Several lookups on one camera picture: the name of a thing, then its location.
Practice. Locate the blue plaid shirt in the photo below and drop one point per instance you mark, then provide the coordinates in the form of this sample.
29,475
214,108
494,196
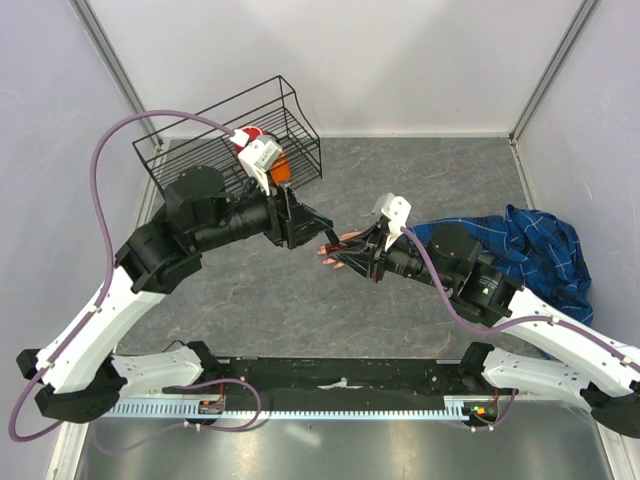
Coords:
535,247

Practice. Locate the red nail polish bottle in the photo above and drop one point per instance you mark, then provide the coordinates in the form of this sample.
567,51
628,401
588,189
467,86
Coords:
329,247

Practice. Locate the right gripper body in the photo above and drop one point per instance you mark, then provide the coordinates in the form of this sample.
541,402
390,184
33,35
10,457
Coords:
375,252

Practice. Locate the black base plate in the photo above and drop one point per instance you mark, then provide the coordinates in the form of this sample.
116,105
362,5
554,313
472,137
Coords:
286,377

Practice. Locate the slotted cable duct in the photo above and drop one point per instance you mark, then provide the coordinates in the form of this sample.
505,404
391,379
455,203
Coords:
328,406

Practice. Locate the orange cup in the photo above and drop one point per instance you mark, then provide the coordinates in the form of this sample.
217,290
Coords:
280,170

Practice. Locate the black wire rack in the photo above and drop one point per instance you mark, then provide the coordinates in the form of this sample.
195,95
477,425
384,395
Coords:
273,105

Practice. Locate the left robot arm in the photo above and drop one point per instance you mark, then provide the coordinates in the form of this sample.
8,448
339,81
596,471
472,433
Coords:
82,377

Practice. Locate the black nail polish cap brush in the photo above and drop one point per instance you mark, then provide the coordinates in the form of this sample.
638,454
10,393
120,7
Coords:
331,236

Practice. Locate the red cup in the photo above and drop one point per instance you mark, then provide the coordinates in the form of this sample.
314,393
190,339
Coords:
250,138

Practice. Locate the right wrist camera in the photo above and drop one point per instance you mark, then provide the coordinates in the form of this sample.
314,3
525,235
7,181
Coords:
396,209

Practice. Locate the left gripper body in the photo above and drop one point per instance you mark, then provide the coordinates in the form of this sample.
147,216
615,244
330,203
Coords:
283,228

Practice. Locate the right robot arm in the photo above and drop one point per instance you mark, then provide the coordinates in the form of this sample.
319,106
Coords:
584,368

